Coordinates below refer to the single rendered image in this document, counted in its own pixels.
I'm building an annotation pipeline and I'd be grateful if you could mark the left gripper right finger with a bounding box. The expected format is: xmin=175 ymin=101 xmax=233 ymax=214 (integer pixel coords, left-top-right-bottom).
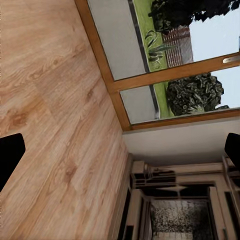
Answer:
xmin=224 ymin=132 xmax=240 ymax=172

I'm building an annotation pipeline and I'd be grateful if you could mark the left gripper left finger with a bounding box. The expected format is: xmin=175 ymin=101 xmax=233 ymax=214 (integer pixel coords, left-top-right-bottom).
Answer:
xmin=0 ymin=133 xmax=26 ymax=192

